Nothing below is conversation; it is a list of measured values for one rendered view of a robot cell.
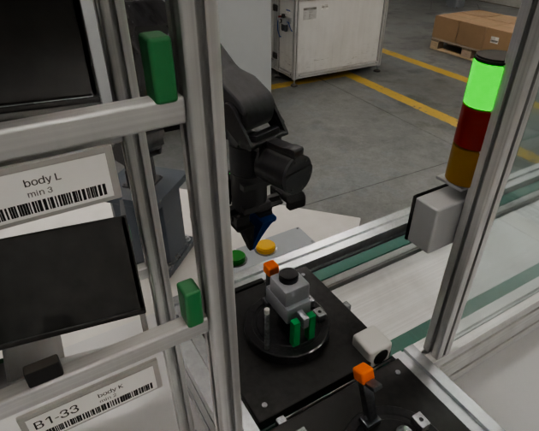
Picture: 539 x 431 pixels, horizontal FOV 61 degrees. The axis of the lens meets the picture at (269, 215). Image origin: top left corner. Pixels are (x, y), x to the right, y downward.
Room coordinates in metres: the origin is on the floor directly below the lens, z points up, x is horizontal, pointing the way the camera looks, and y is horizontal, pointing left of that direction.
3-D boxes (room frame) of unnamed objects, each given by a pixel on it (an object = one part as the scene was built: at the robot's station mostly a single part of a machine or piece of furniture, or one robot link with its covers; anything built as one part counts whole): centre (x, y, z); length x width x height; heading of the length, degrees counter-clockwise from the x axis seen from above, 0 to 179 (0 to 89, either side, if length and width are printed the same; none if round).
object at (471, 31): (5.88, -2.74, 0.20); 1.20 x 0.80 x 0.41; 28
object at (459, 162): (0.51, -0.25, 1.28); 0.05 x 0.05 x 0.05
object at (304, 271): (0.52, -0.03, 0.96); 0.24 x 0.24 x 0.02; 31
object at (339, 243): (0.79, -0.19, 0.91); 0.89 x 0.06 x 0.11; 121
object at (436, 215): (0.51, -0.25, 1.29); 0.12 x 0.05 x 0.25; 121
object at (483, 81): (0.51, -0.25, 1.38); 0.05 x 0.05 x 0.05
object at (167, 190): (0.85, 0.27, 0.96); 0.15 x 0.15 x 0.20; 73
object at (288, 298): (0.51, -0.03, 1.06); 0.08 x 0.04 x 0.07; 31
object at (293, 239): (0.75, 0.01, 0.93); 0.21 x 0.07 x 0.06; 121
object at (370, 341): (0.48, -0.16, 0.97); 0.05 x 0.05 x 0.04; 31
